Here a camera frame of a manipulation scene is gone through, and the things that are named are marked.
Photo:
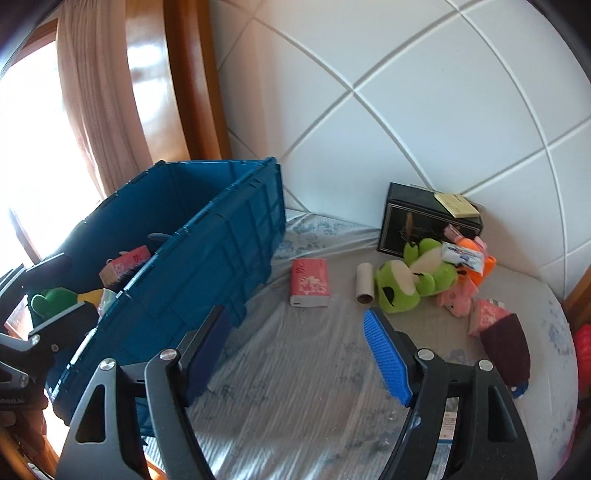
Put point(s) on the green yellow plush in crate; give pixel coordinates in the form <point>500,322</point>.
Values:
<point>53,301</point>

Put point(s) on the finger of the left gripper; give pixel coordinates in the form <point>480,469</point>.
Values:
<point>61,332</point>
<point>47,274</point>

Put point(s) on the blue plastic storage crate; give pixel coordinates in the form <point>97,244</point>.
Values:
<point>211,228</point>

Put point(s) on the cardboard paper roll tube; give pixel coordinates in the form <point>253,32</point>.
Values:
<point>365,284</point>

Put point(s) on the beige curtain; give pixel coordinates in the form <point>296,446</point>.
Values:
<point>117,87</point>

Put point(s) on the black gift box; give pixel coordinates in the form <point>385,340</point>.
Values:
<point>412,214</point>

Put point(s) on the wooden headboard frame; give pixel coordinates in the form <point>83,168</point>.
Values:
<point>174,79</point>

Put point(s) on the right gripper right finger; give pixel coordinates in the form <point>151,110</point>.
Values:
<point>489,440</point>

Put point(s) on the orange plush toy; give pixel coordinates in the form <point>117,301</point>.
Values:
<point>490,261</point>

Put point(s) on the person's left hand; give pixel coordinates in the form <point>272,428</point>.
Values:
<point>25,420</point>

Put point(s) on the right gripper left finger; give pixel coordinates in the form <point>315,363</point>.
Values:
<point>104,440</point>

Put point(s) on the white plastic snack packet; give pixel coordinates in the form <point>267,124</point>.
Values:
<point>463,256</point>

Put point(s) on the yellow sticky note pad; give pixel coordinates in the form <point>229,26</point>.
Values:
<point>457,205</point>

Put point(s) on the pink tissue pack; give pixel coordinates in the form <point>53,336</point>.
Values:
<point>309,283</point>

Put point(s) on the pink floral tissue box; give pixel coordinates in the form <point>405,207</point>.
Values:
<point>485,313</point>

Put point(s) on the white blue medicine box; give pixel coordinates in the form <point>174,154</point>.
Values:
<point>449,421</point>

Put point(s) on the pink pig plush toy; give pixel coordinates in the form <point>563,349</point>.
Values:
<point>458,299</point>

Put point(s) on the green frog plush toy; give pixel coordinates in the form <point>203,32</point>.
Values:
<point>402,283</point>

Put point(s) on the dark maroon cloth pouch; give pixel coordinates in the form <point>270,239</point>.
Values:
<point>505,344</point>

